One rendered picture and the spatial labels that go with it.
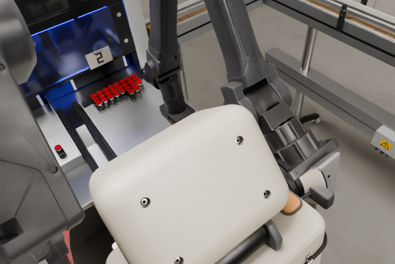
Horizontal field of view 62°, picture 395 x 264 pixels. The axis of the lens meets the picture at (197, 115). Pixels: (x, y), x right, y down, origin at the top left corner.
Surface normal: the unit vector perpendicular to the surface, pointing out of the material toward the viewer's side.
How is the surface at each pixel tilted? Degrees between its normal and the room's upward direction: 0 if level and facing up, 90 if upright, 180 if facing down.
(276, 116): 37
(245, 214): 48
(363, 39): 90
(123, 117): 0
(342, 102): 90
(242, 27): 60
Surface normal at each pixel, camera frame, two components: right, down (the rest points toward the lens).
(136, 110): -0.08, -0.69
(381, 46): -0.80, 0.47
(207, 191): 0.37, -0.06
